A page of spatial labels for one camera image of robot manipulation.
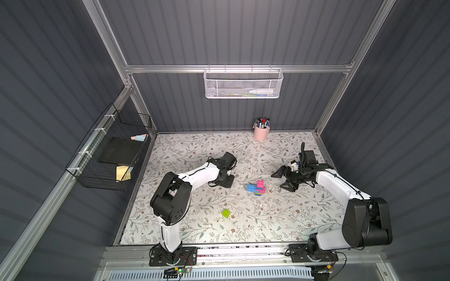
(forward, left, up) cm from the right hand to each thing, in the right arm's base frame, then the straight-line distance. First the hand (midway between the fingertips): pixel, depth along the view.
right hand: (276, 181), depth 85 cm
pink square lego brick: (-1, +8, 0) cm, 8 cm away
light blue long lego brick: (-1, +11, -6) cm, 13 cm away
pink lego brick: (-3, +6, -6) cm, 8 cm away
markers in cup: (+40, +3, +2) cm, 40 cm away
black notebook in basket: (+3, +68, +20) cm, 71 cm away
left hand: (+1, +23, -7) cm, 24 cm away
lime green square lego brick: (-13, +24, -9) cm, 29 cm away
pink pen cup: (+38, +3, -7) cm, 39 cm away
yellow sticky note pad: (-10, +60, +24) cm, 65 cm away
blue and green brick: (-3, +8, -10) cm, 13 cm away
